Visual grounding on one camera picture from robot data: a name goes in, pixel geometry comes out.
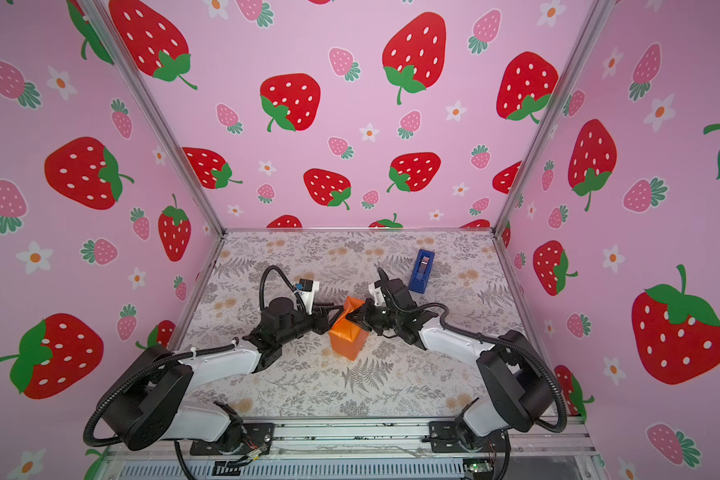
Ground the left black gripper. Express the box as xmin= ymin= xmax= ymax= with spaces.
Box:
xmin=277 ymin=300 xmax=343 ymax=350

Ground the left aluminium corner post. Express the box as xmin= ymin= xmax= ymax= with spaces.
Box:
xmin=81 ymin=0 xmax=226 ymax=238

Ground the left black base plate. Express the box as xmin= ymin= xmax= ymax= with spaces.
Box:
xmin=190 ymin=422 xmax=275 ymax=457

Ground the aluminium front frame rail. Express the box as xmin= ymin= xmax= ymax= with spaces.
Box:
xmin=93 ymin=417 xmax=609 ymax=479

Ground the orange yellow wrapping paper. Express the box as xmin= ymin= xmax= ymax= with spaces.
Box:
xmin=329 ymin=297 xmax=369 ymax=361

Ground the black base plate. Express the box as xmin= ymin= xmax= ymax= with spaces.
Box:
xmin=427 ymin=420 xmax=511 ymax=453
xmin=190 ymin=422 xmax=275 ymax=457

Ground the right aluminium corner post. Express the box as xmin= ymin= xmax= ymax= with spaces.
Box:
xmin=493 ymin=0 xmax=616 ymax=238

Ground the blue tape dispenser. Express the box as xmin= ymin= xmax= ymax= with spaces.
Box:
xmin=408 ymin=249 xmax=435 ymax=294

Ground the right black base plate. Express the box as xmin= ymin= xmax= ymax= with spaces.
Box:
xmin=427 ymin=420 xmax=511 ymax=453

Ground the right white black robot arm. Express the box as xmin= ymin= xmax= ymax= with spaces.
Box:
xmin=347 ymin=285 xmax=568 ymax=450

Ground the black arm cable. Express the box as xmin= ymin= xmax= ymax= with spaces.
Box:
xmin=82 ymin=265 xmax=307 ymax=480
xmin=376 ymin=267 xmax=569 ymax=434

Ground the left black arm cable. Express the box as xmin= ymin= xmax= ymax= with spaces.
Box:
xmin=82 ymin=265 xmax=307 ymax=480

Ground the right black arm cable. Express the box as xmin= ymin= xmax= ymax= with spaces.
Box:
xmin=376 ymin=267 xmax=569 ymax=434

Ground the aluminium corner post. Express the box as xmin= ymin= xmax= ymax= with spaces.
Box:
xmin=81 ymin=0 xmax=226 ymax=238
xmin=493 ymin=0 xmax=616 ymax=238

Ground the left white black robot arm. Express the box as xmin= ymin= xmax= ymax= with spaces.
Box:
xmin=83 ymin=297 xmax=344 ymax=453

